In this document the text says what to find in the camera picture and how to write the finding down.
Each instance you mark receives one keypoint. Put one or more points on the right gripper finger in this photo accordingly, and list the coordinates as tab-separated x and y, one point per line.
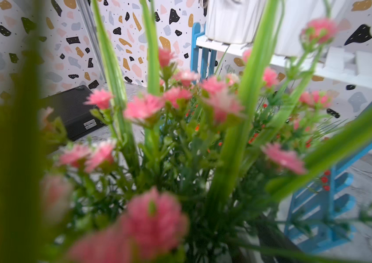
278	243

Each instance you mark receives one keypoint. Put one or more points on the red flower pot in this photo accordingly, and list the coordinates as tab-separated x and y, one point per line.
272	164

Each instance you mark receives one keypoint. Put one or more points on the pink flower pot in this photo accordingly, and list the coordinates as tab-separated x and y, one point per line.
294	17
114	201
233	22

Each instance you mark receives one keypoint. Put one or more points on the black case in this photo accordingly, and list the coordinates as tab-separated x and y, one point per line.
71	113

